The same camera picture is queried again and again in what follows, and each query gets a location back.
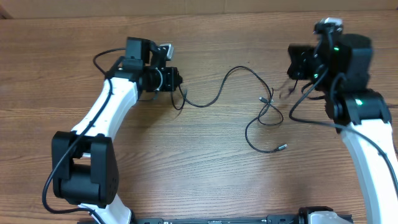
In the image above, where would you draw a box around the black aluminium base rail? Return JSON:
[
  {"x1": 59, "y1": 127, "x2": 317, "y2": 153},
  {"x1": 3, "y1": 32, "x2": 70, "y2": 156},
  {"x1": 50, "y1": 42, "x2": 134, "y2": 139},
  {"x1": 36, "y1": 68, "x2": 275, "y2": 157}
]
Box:
[{"x1": 130, "y1": 205, "x2": 354, "y2": 224}]

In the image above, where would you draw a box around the cardboard back wall panel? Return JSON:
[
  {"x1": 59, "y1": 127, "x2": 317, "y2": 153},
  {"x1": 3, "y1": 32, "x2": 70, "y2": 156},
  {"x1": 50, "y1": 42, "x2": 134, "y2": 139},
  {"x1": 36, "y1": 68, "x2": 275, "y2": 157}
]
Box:
[{"x1": 1, "y1": 0, "x2": 397, "y2": 19}]

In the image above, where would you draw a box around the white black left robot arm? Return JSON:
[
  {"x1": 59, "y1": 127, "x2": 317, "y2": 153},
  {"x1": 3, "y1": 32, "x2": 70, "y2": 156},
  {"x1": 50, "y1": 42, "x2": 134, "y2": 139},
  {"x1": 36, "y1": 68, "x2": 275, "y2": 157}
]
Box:
[{"x1": 42, "y1": 37, "x2": 183, "y2": 223}]

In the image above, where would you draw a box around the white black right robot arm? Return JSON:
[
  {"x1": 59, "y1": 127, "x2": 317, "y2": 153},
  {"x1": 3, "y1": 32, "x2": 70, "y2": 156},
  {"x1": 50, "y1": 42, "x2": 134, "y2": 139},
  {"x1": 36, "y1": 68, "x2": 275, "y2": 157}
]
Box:
[{"x1": 287, "y1": 34, "x2": 397, "y2": 223}]

